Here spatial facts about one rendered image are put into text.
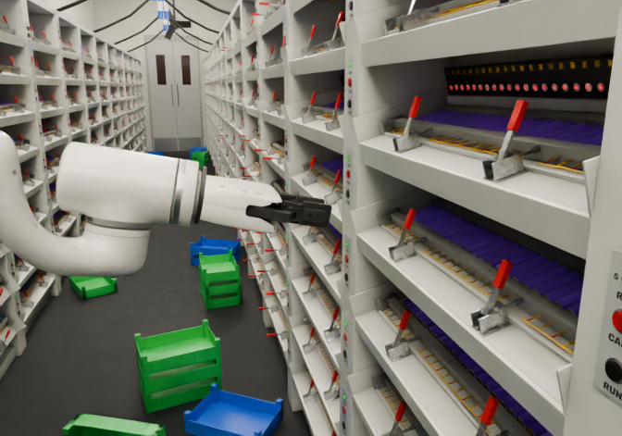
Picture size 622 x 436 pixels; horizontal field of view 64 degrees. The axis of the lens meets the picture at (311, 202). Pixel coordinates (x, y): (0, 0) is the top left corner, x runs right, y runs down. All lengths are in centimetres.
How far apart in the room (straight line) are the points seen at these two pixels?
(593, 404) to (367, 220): 63
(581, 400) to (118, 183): 52
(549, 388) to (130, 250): 48
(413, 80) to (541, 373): 64
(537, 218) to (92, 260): 48
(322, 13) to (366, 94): 75
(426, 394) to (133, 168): 57
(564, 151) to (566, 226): 12
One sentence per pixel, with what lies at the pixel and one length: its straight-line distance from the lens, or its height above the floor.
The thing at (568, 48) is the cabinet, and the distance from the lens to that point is 81.
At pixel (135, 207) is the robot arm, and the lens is 62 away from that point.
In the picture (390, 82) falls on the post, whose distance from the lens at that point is 102.
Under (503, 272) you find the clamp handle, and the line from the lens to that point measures 65.
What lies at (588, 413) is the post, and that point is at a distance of 53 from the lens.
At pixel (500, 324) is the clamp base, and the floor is 93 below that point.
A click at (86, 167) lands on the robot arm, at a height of 113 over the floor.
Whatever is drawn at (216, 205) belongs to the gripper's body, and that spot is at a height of 108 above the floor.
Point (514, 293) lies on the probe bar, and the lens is 69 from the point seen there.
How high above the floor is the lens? 122
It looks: 13 degrees down
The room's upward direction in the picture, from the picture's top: straight up
